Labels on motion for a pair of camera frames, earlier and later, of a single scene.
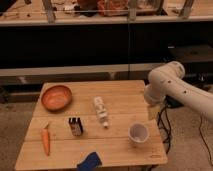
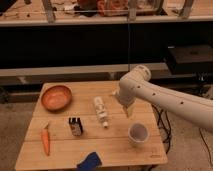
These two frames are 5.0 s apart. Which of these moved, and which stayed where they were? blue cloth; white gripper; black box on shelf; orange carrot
Moved: white gripper
Stayed: blue cloth; orange carrot; black box on shelf
